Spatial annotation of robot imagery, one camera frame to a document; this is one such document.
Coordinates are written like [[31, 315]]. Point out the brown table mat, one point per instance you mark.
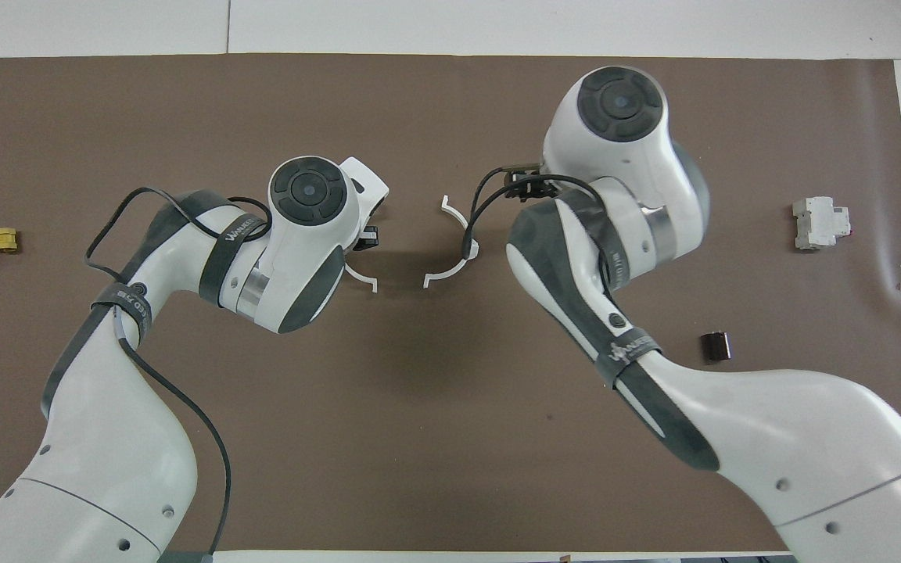
[[419, 438]]

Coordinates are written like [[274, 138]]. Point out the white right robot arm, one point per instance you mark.
[[771, 422]]

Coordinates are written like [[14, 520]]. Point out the grey circuit breaker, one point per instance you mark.
[[816, 223]]

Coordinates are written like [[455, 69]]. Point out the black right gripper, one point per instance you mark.
[[533, 184]]

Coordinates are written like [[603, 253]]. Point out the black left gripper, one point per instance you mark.
[[367, 238]]

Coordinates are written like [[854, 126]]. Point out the small black cylinder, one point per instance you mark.
[[716, 347]]

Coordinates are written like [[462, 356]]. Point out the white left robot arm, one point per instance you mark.
[[106, 438]]

